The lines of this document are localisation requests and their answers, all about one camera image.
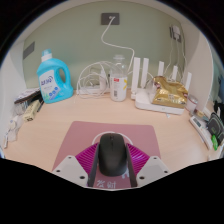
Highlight blue detergent bottle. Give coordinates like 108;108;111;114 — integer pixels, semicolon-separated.
36;48;75;104

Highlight black computer mouse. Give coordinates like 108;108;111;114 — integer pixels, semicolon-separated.
98;133;128;177

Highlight yellow packet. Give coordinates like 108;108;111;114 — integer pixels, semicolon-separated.
21;99;42;123

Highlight gold snack bag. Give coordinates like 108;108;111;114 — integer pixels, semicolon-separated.
152;75;189;109

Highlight white shelf unit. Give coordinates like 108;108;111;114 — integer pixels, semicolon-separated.
181;19;216;113

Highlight pink mouse pad with drawing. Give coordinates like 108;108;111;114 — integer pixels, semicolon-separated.
52;120;162;191

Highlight clear plastic bags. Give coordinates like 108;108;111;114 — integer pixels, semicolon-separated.
3;114;24;149

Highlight white router with antennas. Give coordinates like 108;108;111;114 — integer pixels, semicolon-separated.
130;56;193;116

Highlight grey wall plate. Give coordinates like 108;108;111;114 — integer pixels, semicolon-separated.
22;41;36;60

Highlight white cable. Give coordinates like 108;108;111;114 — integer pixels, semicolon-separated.
100;15;136;73

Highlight grey zip pouch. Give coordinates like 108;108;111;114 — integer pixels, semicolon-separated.
206;112;224;145

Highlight clear plastic bottle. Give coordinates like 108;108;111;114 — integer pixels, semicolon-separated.
109;54;129;102

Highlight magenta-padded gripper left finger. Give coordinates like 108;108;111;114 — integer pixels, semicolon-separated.
52;142;101;188

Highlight white remote control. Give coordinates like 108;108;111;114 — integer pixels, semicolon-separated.
189;114;214;149

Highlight grey wall outlet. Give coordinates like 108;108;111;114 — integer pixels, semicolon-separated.
100;12;120;26

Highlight white wall charger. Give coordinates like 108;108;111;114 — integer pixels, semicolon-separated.
169;25;183;43

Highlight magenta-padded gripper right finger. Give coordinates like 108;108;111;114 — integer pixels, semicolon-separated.
124;142;172;188

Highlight stack of papers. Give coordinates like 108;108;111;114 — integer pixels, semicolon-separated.
13;87;43;104

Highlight green small object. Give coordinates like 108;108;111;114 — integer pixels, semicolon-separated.
211;134;219;151

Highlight small white jar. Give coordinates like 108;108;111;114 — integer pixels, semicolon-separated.
185;94;199;113

